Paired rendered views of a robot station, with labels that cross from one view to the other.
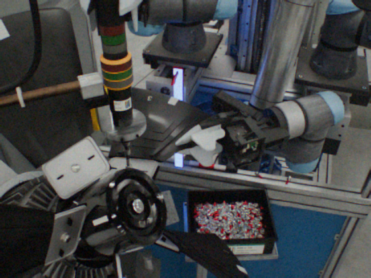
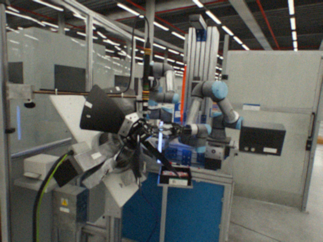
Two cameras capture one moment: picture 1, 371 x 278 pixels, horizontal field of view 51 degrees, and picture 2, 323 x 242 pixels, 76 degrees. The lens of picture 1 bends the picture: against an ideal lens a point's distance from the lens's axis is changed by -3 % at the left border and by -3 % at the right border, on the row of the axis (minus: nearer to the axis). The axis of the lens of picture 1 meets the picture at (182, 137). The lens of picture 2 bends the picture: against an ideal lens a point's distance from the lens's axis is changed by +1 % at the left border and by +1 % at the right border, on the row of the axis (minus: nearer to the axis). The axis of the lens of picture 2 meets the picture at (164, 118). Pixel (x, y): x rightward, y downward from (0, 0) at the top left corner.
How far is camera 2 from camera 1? 0.78 m
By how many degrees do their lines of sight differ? 33
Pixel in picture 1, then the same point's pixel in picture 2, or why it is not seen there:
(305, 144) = (199, 139)
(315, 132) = (201, 134)
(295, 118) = (193, 126)
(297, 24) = (196, 105)
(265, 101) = not seen: hidden behind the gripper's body
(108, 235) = (137, 128)
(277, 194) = (195, 174)
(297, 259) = (207, 216)
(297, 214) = (204, 187)
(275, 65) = (190, 117)
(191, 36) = not seen: hidden behind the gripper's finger
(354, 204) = (225, 178)
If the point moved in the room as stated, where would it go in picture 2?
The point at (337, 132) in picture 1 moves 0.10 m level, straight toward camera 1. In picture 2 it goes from (218, 156) to (215, 159)
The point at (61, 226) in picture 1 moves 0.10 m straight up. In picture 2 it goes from (125, 122) to (126, 103)
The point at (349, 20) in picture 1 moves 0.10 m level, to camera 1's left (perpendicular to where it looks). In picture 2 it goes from (219, 117) to (207, 116)
